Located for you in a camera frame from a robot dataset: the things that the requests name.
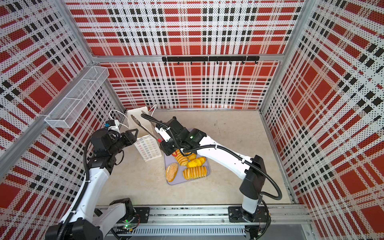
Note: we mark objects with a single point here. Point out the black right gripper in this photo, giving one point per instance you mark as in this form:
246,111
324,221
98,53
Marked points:
164,145

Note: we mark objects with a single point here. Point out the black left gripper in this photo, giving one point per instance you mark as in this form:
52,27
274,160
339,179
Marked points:
128,139

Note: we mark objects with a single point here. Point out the red-handled steel tongs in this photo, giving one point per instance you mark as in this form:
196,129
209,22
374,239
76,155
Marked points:
144,124

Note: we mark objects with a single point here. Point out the white flowered paper bag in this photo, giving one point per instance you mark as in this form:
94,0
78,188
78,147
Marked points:
147,146

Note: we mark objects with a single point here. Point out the short round ribbed bread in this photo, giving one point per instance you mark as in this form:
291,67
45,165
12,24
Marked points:
192,156

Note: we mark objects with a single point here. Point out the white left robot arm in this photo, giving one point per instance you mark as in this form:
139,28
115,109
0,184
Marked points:
78,223

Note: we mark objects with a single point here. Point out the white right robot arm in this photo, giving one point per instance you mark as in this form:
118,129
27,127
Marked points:
187,146

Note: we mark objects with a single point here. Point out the long spiral fake bread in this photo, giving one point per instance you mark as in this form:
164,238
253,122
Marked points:
181,159

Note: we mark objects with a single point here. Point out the sesame-coated fake bread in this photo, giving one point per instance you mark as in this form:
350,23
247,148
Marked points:
171,171

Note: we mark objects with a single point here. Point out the yellow pear-shaped fake bread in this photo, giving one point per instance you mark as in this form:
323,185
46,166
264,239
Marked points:
198,162

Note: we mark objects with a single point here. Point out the large spiral fake bread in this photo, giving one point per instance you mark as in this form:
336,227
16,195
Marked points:
195,173

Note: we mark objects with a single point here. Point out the lilac plastic tray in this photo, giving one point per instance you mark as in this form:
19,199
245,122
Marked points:
181,169

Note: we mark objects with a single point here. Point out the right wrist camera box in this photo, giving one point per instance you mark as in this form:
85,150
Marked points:
163,133

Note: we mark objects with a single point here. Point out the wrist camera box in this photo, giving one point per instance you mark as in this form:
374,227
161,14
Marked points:
112,125
163,133

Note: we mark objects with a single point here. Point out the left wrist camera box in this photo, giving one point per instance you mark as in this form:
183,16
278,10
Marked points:
112,125

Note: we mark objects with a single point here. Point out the wire mesh wall basket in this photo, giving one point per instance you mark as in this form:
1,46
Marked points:
68,110

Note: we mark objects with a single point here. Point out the black wall hook rail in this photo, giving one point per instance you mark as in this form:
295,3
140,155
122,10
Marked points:
211,59

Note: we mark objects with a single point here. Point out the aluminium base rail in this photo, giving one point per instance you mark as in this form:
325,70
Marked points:
216,222

